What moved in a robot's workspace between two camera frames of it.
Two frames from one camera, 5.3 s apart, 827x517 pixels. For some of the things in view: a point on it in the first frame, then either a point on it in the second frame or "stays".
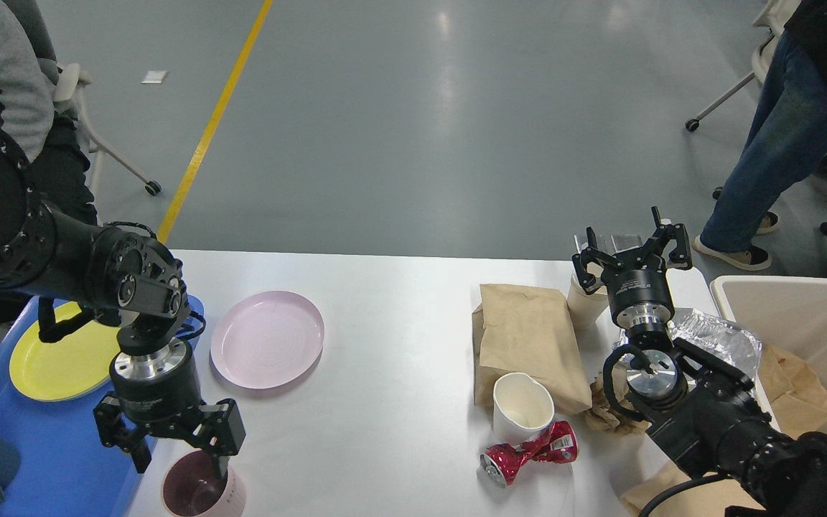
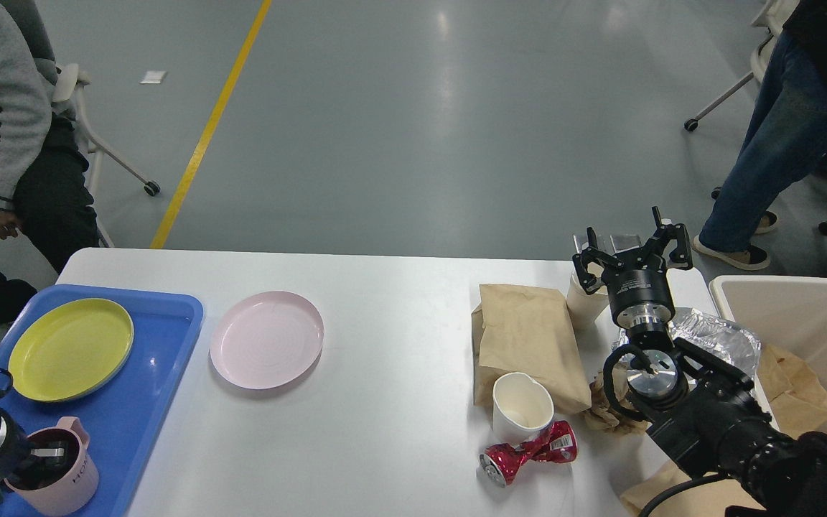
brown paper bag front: x=711 y=498 stays
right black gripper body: x=640 y=299 stays
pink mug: x=191 y=487 to x=60 y=477
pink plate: x=267 y=339 stays
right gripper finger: x=589 y=263 stays
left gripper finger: x=219 y=430 to x=47 y=452
